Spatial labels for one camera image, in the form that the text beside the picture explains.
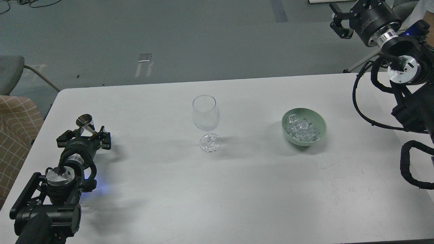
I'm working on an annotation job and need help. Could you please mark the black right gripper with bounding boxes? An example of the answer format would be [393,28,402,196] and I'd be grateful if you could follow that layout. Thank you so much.
[330,0,402,47]

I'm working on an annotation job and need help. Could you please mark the pile of ice cubes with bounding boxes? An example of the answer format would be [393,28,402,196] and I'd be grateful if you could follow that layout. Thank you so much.
[284,114,321,143]

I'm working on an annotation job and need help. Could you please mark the beige checked cushion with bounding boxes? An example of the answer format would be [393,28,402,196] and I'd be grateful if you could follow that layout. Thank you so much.
[0,95,44,207]

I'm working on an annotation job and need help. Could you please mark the black floor cables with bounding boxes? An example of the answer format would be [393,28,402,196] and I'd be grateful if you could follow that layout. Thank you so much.
[0,0,61,14]

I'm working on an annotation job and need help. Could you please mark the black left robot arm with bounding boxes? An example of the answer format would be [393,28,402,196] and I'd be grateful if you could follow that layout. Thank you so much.
[9,125,111,244]

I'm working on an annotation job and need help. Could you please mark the clear wine glass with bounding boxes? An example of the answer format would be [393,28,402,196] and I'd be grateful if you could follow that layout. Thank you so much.
[192,95,221,153]

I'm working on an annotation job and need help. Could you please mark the green bowl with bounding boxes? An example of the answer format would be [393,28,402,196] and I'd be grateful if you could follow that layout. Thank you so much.
[281,108,327,146]

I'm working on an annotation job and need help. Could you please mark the white office chair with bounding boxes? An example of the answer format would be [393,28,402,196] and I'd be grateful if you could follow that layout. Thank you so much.
[343,0,419,74]

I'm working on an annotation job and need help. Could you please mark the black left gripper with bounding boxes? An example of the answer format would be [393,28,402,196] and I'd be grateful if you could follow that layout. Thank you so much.
[56,126,112,167]

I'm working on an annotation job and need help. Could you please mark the steel cocktail jigger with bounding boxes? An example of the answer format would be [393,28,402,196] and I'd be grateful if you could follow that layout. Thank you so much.
[76,114,97,136]

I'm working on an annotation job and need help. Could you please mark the seated person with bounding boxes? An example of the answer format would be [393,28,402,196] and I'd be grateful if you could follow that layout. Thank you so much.
[400,0,434,34]

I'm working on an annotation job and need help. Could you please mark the silver floor plate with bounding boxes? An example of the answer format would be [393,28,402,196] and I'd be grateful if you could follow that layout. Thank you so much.
[137,53,152,62]

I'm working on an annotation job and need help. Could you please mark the grey chair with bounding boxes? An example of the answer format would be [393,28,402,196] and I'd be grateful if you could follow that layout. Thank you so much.
[0,55,61,96]

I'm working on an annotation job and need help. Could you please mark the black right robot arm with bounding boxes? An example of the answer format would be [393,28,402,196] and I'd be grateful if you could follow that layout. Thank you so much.
[330,0,434,139]

